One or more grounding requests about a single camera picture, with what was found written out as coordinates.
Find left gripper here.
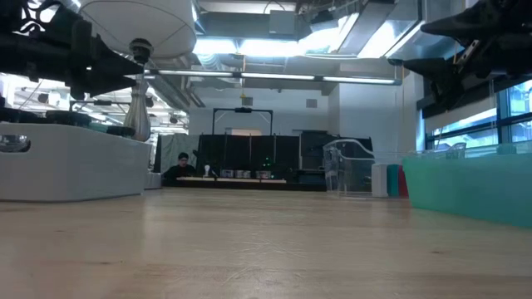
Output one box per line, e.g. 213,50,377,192
68,18,145,100

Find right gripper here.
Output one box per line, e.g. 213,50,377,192
401,0,532,112

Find white shade table lamp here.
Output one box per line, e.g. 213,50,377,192
76,0,200,190

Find dark framed window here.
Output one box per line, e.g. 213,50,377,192
422,76,532,151

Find grey cloth cover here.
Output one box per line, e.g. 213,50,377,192
153,132,200,174

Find grey plastic bin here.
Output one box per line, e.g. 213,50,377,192
0,122,153,203

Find person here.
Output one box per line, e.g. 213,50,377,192
162,151,199,187

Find green translucent tray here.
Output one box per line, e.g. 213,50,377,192
401,143,532,228

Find clear plastic tray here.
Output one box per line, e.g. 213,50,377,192
323,139,467,198

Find black partition panels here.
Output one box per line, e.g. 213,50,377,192
196,132,301,172

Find wooden background desk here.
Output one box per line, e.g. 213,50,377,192
175,176,288,185

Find long ceiling light strip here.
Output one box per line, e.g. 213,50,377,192
143,68,402,86

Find black background cabinet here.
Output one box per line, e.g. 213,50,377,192
298,130,374,184

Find white ceiling air duct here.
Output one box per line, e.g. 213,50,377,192
297,0,466,61

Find black background gantry frame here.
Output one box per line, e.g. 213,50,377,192
211,106,274,136

